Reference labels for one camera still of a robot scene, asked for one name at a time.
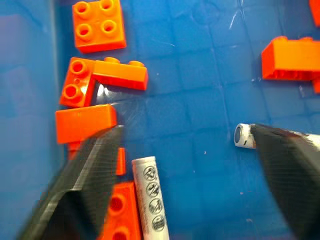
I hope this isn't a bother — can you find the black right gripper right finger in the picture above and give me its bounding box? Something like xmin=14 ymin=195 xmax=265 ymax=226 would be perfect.
xmin=250 ymin=123 xmax=320 ymax=240

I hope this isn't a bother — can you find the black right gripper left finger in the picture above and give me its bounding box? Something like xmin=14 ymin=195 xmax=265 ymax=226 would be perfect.
xmin=16 ymin=124 xmax=125 ymax=240

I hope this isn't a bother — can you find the blue plastic bin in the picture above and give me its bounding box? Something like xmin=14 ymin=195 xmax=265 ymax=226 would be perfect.
xmin=0 ymin=0 xmax=320 ymax=240

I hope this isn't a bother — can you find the small orange brick piece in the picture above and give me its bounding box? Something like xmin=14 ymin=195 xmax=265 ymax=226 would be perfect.
xmin=115 ymin=147 xmax=126 ymax=176

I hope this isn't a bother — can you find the orange two-stud brick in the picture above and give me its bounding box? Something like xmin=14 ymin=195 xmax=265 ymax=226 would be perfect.
xmin=98 ymin=181 xmax=143 ymax=240

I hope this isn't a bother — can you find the orange rectangular brick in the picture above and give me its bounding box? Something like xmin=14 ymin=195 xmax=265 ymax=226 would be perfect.
xmin=55 ymin=103 xmax=118 ymax=145

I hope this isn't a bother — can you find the white battery with black marks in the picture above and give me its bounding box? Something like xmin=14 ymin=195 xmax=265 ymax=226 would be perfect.
xmin=234 ymin=123 xmax=320 ymax=150

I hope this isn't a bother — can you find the white battery with warning icons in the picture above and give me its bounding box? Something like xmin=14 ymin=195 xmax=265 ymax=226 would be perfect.
xmin=131 ymin=156 xmax=170 ymax=240

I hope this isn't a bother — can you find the orange L-shaped brick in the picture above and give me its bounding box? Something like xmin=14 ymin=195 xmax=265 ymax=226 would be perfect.
xmin=59 ymin=56 xmax=149 ymax=109

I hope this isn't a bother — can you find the large orange brick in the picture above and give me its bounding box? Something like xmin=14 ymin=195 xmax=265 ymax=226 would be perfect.
xmin=261 ymin=35 xmax=320 ymax=94

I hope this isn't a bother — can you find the orange four-stud square brick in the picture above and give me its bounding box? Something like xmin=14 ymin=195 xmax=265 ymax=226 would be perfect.
xmin=72 ymin=0 xmax=127 ymax=54

